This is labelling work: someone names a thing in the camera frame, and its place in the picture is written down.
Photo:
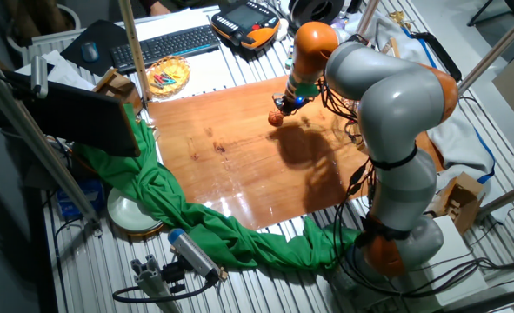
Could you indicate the black mouse pad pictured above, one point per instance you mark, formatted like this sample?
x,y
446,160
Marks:
x,y
104,39

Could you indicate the black flat monitor panel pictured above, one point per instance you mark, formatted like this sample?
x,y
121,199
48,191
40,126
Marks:
x,y
78,117

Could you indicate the glossy wooden board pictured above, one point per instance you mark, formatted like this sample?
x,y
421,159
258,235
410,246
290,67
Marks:
x,y
239,165

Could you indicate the white box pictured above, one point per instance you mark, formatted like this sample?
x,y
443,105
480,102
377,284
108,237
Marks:
x,y
452,248

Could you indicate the aluminium frame post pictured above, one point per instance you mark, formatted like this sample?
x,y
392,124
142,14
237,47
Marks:
x,y
35,139
495,48
134,48
367,15
506,197

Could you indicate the white round bucket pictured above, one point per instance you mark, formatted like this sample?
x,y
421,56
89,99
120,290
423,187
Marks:
x,y
67,17

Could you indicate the short aluminium profile piece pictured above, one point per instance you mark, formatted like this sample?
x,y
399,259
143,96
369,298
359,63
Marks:
x,y
152,282

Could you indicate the small wooden box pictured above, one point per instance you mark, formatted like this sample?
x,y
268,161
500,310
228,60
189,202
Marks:
x,y
117,89

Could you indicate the green cloth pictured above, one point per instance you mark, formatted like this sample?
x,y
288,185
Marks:
x,y
187,217

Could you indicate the blue clothespin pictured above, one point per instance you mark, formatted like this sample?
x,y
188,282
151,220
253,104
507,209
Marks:
x,y
168,81

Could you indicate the person's bare hand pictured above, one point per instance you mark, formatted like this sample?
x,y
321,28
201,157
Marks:
x,y
158,8

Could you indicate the grey and orange KUKA arm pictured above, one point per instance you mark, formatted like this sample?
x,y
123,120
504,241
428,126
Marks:
x,y
395,100

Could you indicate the brown cardboard box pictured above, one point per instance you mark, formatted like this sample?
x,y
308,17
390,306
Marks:
x,y
461,200

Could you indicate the black and orange teach pendant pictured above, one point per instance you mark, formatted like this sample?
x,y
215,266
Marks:
x,y
245,21

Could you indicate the black computer keyboard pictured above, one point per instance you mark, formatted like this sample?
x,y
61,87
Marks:
x,y
165,45

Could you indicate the silver depth camera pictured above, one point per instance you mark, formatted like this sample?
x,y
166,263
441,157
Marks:
x,y
39,76

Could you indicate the red clothespin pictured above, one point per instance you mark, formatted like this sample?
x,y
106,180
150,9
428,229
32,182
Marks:
x,y
158,78

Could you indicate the silver camera with blue cap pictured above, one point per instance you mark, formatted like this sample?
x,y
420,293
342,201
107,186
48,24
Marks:
x,y
193,253

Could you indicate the light grey cloth blue trim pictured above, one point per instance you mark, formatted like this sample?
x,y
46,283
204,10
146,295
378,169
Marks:
x,y
456,143

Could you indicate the yellow wicker basket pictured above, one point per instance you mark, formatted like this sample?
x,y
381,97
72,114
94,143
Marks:
x,y
169,75

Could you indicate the small orange toy basketball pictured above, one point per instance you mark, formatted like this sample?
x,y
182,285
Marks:
x,y
275,118

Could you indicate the blue box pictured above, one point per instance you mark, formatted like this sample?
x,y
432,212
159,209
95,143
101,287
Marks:
x,y
80,197

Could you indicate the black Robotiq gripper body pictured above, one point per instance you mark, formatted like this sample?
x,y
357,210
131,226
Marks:
x,y
292,104

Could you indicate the white round plate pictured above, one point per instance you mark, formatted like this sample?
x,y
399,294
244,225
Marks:
x,y
130,213

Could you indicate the dark computer mouse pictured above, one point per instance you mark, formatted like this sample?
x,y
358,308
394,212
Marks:
x,y
90,51

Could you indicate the gripper finger with tactile pad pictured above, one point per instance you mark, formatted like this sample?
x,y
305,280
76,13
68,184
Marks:
x,y
285,116
279,108

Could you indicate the black filament spool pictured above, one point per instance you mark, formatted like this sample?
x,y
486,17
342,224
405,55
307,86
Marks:
x,y
317,9

